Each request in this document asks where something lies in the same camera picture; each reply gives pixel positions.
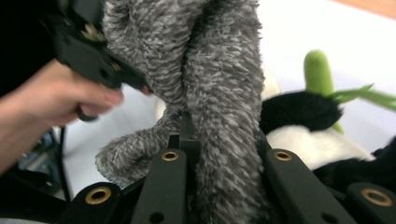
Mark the white table mat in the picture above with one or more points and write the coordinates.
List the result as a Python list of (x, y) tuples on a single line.
[(311, 31)]

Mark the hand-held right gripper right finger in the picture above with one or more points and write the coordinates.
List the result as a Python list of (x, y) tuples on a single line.
[(295, 186)]

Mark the wooden table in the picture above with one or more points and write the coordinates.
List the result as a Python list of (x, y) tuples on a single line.
[(373, 6)]

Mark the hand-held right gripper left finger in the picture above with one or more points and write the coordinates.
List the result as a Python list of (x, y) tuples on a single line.
[(168, 186)]

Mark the panda plush toy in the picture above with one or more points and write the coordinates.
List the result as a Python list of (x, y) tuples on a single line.
[(299, 112)]

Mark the grey fluffy cloth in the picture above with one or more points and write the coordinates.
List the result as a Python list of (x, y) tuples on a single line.
[(218, 77)]

